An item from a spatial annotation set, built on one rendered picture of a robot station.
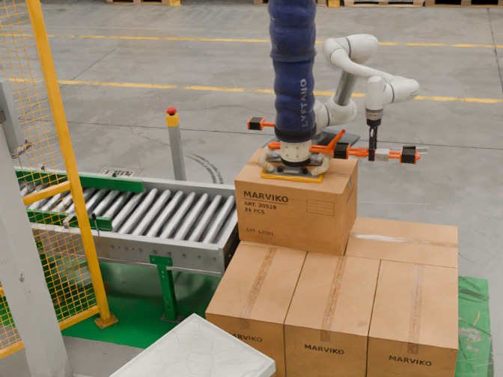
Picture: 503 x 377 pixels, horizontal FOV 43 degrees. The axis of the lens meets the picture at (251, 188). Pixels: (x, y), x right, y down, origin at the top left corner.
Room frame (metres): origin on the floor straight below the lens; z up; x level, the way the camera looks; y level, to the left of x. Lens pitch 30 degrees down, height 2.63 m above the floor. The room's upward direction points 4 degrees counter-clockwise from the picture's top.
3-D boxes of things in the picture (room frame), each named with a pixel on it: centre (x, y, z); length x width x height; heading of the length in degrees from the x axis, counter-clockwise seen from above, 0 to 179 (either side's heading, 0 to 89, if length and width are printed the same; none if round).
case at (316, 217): (3.07, -0.26, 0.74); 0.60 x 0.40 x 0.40; 68
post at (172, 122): (3.82, 0.49, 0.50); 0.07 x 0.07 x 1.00; 72
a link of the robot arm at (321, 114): (3.79, -0.42, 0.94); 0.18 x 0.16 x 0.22; 104
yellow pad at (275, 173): (2.99, -0.23, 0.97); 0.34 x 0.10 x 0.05; 71
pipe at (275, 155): (3.08, -0.26, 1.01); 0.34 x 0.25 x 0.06; 71
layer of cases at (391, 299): (2.69, -0.45, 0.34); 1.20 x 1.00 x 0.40; 72
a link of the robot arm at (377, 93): (2.96, -0.66, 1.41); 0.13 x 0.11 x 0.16; 104
